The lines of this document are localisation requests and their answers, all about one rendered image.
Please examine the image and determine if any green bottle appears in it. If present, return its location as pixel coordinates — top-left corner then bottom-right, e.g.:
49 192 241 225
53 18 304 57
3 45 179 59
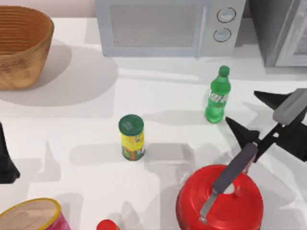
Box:
204 65 232 124

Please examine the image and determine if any red fire extinguisher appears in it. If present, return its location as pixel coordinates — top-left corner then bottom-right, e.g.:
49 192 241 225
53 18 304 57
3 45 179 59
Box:
175 142 265 230

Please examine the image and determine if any round microwave knob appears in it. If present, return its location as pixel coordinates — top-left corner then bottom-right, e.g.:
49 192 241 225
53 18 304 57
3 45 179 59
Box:
213 27 232 44
216 7 237 23

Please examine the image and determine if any pale microwave oven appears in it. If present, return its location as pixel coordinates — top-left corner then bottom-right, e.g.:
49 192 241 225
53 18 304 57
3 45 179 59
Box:
94 0 247 58

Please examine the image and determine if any yellow can with green lid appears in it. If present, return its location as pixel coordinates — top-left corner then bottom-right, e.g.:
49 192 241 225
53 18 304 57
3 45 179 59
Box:
118 114 146 161

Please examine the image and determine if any microwave oven door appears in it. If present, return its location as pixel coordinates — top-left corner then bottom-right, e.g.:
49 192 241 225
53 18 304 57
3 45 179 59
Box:
95 0 204 58

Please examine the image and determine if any red-capped bottle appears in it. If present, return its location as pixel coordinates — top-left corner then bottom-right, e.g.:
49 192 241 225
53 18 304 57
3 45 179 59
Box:
96 218 123 230

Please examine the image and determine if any pink can with yellow rim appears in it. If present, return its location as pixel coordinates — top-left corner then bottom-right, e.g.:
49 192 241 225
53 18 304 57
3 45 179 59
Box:
0 197 72 230

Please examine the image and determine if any brown woven basket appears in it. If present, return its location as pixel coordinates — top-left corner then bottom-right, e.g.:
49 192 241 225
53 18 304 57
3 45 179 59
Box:
0 6 55 91

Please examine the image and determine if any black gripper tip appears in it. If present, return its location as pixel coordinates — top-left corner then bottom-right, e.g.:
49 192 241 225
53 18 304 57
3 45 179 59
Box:
0 122 21 185

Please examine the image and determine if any microwave door handle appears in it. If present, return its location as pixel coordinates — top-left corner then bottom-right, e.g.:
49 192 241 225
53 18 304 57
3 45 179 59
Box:
196 6 208 59

